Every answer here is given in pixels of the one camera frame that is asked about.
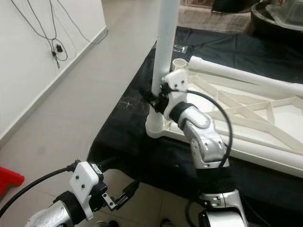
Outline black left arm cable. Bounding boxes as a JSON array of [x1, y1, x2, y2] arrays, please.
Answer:
[[0, 165, 79, 218]]

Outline black looped wall cable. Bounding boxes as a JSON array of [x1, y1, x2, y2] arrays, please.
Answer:
[[9, 0, 69, 69]]

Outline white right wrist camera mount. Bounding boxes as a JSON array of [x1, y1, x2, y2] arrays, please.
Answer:
[[163, 70, 188, 119]]

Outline white plastic children table top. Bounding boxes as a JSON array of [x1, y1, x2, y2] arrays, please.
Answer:
[[146, 57, 303, 179]]

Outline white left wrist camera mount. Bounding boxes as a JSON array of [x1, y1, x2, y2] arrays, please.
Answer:
[[70, 161, 105, 220]]

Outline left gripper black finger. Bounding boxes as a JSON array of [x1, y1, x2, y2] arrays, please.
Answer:
[[118, 179, 142, 206]]

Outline red plastic stool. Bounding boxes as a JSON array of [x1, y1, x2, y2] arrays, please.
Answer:
[[0, 166, 25, 197]]

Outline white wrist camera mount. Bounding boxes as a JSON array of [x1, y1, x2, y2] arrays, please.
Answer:
[[70, 161, 105, 220], [163, 70, 188, 119]]

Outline black bowl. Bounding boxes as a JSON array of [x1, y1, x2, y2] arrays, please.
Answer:
[[251, 2, 303, 41]]

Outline black bag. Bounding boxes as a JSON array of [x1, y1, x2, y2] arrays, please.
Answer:
[[211, 0, 256, 14]]

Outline speckled stone ledge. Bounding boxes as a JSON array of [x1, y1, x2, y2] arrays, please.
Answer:
[[178, 5, 256, 34]]

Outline black long wall cable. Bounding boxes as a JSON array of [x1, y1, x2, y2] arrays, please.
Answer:
[[56, 0, 108, 45]]

